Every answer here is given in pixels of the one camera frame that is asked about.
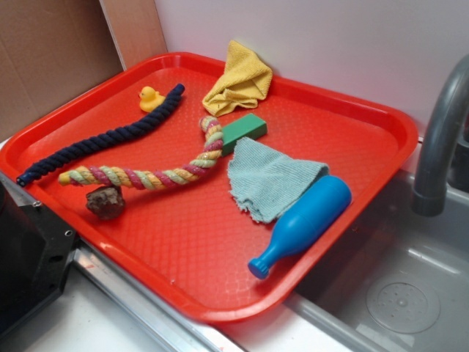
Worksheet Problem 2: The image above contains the green rectangular block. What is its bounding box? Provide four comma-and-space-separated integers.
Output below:
222, 114, 267, 156

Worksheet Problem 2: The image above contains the red plastic tray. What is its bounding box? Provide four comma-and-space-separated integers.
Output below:
1, 53, 418, 324

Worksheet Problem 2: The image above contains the black metal bracket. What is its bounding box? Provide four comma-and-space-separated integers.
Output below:
1, 175, 78, 338

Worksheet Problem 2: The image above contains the navy blue twisted rope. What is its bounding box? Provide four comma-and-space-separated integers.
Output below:
15, 83, 185, 187

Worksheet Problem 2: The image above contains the light blue cloth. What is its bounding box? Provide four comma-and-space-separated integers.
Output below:
228, 137, 329, 224

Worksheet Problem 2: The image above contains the grey faucet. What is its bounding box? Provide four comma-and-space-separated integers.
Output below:
411, 56, 468, 216

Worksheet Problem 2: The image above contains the brown rock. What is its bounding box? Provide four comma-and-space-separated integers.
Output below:
86, 186, 125, 220

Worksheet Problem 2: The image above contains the yellow rubber duck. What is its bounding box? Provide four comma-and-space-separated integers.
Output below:
139, 86, 166, 112

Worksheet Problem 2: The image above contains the multicolored twisted rope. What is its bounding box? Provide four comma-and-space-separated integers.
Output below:
58, 116, 225, 192

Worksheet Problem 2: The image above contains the brown cardboard panel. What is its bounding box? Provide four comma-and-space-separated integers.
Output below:
1, 1, 167, 140

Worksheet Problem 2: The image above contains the sink drain cover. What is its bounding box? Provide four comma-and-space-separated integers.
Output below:
366, 275, 440, 334

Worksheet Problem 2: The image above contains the yellow microfiber cloth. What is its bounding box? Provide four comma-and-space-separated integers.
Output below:
202, 40, 273, 117

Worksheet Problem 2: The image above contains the blue plastic bottle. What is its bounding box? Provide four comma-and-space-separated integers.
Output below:
248, 175, 352, 279

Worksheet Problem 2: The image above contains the grey sink basin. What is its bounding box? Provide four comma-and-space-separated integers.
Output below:
287, 173, 468, 351

